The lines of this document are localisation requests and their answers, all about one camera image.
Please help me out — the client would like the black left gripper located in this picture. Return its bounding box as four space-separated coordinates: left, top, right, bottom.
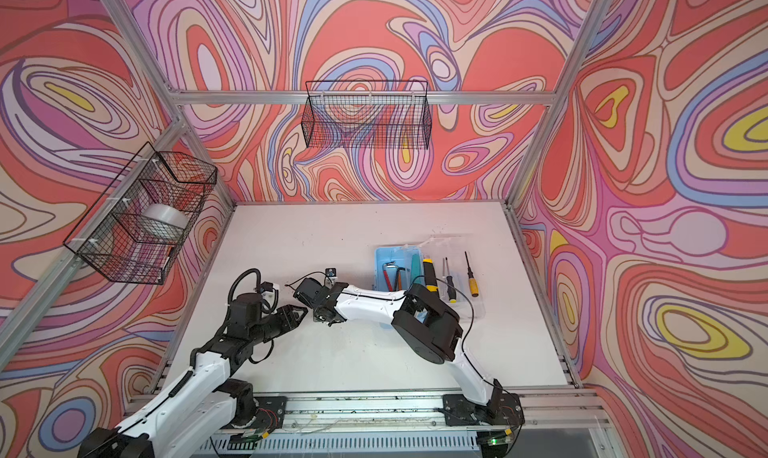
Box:
246 304 308 347

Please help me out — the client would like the yellow handle screwdriver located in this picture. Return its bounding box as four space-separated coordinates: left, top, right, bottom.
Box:
464 251 480 298

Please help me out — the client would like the black wire basket back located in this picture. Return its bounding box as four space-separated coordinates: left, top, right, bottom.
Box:
301 79 432 151

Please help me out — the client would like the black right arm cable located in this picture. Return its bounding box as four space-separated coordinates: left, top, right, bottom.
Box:
284 270 517 411

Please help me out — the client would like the black wire basket left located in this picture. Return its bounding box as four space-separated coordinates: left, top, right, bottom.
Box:
63 142 218 285

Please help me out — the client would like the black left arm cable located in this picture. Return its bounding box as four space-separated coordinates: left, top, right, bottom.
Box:
226 268 280 315

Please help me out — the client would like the black wire basket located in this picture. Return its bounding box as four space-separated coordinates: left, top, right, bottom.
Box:
63 142 218 285
301 79 432 151

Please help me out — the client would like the red hex key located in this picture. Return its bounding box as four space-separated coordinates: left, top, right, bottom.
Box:
382 263 394 292

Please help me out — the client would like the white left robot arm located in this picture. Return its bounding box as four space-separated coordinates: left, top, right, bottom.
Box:
77 292 308 457

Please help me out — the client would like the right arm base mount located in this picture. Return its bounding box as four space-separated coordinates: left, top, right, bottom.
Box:
436 380 525 429

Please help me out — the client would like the yellow black utility knife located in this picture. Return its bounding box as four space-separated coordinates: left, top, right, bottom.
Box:
422 258 438 292

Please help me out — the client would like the black hex key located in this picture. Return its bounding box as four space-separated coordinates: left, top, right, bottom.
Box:
390 263 406 292

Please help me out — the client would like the grey tape roll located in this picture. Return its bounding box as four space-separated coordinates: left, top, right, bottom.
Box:
140 203 189 243

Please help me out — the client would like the teal utility knife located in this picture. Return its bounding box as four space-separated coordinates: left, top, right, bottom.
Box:
410 252 422 284

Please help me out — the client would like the blue plastic tool box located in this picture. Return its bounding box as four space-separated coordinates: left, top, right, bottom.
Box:
374 235 485 322

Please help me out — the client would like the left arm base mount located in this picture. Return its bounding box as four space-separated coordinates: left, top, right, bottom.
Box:
226 396 288 432

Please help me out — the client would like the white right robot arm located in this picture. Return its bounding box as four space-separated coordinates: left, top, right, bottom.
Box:
294 277 502 408

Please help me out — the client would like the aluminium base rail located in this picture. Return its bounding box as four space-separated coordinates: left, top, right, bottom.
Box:
192 390 626 457

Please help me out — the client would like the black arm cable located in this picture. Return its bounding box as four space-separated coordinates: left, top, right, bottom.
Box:
284 270 517 411
226 268 280 315

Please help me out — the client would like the black yellow grip screwdriver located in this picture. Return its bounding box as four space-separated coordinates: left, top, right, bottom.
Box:
443 257 457 303

